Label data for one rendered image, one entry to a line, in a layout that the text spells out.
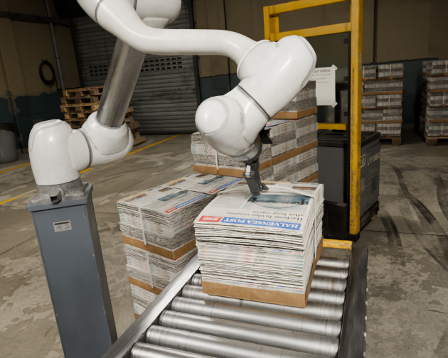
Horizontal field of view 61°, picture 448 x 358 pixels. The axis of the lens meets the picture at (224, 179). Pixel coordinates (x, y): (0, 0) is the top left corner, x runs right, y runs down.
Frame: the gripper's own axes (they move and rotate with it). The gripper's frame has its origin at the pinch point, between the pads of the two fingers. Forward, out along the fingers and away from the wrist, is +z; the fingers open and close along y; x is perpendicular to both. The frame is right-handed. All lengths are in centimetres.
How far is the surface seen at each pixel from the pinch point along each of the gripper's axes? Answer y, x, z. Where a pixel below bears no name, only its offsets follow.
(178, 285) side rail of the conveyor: 37.4, -22.7, -0.9
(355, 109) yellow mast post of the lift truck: -80, 16, 166
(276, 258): 26.4, 8.1, -10.8
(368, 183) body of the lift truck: -39, 26, 227
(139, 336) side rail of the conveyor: 48, -21, -21
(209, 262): 29.5, -10.6, -8.6
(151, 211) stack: 13, -62, 43
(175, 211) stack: 12, -51, 43
